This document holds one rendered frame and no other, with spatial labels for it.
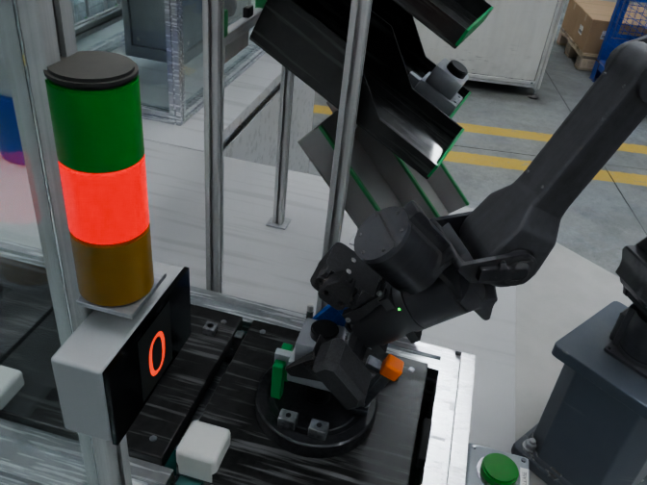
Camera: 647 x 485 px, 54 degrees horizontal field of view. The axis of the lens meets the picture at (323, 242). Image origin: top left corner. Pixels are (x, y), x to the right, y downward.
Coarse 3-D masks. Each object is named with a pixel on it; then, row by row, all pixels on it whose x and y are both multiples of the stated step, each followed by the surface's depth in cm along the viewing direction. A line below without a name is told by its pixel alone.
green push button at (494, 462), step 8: (488, 456) 70; (496, 456) 70; (504, 456) 70; (488, 464) 69; (496, 464) 69; (504, 464) 69; (512, 464) 69; (488, 472) 68; (496, 472) 68; (504, 472) 68; (512, 472) 68; (488, 480) 68; (496, 480) 68; (504, 480) 67; (512, 480) 68
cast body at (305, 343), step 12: (312, 324) 67; (324, 324) 67; (336, 324) 67; (300, 336) 66; (312, 336) 66; (324, 336) 65; (336, 336) 66; (276, 348) 70; (300, 348) 66; (312, 348) 66; (288, 360) 70; (312, 384) 68
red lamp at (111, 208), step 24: (144, 168) 39; (72, 192) 37; (96, 192) 37; (120, 192) 37; (144, 192) 39; (72, 216) 38; (96, 216) 38; (120, 216) 38; (144, 216) 40; (96, 240) 38; (120, 240) 39
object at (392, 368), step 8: (368, 360) 67; (376, 360) 68; (384, 360) 67; (392, 360) 67; (400, 360) 67; (376, 368) 67; (384, 368) 66; (392, 368) 66; (400, 368) 66; (376, 376) 68; (384, 376) 67; (392, 376) 66; (376, 384) 68; (384, 384) 68; (368, 392) 69; (376, 392) 69; (368, 400) 70
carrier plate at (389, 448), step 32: (256, 320) 85; (256, 352) 80; (224, 384) 75; (256, 384) 76; (416, 384) 78; (224, 416) 71; (384, 416) 73; (416, 416) 74; (256, 448) 68; (384, 448) 70; (224, 480) 65; (256, 480) 65; (288, 480) 65; (320, 480) 66; (352, 480) 66; (384, 480) 66
